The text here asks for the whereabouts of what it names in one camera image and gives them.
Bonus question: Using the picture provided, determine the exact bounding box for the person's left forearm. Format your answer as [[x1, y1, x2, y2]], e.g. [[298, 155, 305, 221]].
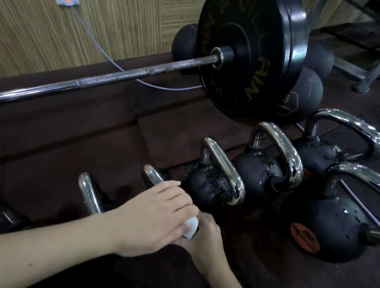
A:
[[0, 192, 124, 288]]

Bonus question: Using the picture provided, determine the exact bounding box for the person's left hand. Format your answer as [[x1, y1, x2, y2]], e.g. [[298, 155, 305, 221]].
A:
[[107, 172, 204, 268]]

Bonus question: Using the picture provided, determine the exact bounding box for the black rubber weight plate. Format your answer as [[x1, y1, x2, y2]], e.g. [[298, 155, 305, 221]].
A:
[[185, 0, 316, 127]]

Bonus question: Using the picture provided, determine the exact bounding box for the black medicine ball orange print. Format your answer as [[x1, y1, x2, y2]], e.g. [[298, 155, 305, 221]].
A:
[[272, 63, 327, 131]]

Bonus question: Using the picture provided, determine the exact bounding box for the small white object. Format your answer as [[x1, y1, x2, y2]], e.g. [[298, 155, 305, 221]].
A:
[[181, 215, 200, 240]]

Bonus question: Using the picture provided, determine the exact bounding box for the black kettlebell orange label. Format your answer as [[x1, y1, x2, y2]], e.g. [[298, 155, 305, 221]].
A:
[[273, 153, 380, 271]]

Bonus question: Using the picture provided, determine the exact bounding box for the person's right hand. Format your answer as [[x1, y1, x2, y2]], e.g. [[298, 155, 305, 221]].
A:
[[170, 208, 237, 281]]

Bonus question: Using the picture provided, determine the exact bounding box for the steel barbell bar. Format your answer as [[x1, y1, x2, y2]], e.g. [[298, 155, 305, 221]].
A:
[[0, 12, 236, 148]]

